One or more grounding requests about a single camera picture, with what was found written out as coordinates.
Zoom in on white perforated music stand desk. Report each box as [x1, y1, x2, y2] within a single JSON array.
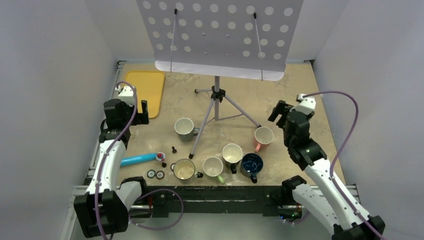
[[137, 0, 303, 81]]

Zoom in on round coin disc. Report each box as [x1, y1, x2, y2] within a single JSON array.
[[155, 170, 165, 180], [146, 169, 156, 179], [170, 163, 176, 172]]

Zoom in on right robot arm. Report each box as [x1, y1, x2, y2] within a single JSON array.
[[268, 98, 386, 240]]

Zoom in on middle round coin disc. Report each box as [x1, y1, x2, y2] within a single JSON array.
[[155, 170, 165, 180]]

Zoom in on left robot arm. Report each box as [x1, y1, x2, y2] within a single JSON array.
[[73, 98, 149, 238]]

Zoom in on yellow plastic tray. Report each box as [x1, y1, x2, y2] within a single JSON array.
[[124, 70, 165, 119]]

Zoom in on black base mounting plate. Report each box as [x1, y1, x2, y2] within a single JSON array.
[[129, 185, 307, 221]]

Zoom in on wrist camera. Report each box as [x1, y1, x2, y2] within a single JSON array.
[[292, 93, 316, 115], [115, 85, 136, 107]]

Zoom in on black handled white mug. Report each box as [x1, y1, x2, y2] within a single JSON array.
[[222, 143, 243, 174]]

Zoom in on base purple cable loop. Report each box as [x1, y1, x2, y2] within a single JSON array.
[[128, 188, 185, 232]]

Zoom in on grey tripod stand legs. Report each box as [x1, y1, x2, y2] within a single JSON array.
[[188, 76, 262, 160]]

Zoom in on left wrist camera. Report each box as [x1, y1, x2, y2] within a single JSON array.
[[115, 85, 136, 107]]

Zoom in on right round coin disc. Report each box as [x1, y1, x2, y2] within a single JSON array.
[[170, 163, 176, 172]]

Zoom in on left round coin disc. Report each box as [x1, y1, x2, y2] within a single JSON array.
[[146, 169, 156, 179]]

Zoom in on grey teal mug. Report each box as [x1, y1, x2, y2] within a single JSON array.
[[174, 117, 200, 143]]

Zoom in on cream beige mug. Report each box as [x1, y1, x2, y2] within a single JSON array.
[[172, 158, 204, 184]]

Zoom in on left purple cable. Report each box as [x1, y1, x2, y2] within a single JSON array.
[[94, 81, 138, 240]]

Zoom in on blue toy tube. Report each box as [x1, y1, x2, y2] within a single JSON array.
[[120, 152, 166, 167]]

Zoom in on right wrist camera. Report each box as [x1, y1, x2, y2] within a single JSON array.
[[292, 93, 316, 115]]

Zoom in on pink mug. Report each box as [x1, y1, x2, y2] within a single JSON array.
[[254, 126, 274, 153]]

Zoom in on dark blue mug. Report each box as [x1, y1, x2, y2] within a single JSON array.
[[240, 153, 264, 184]]

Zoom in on light green mug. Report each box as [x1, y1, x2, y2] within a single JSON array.
[[202, 156, 225, 185]]

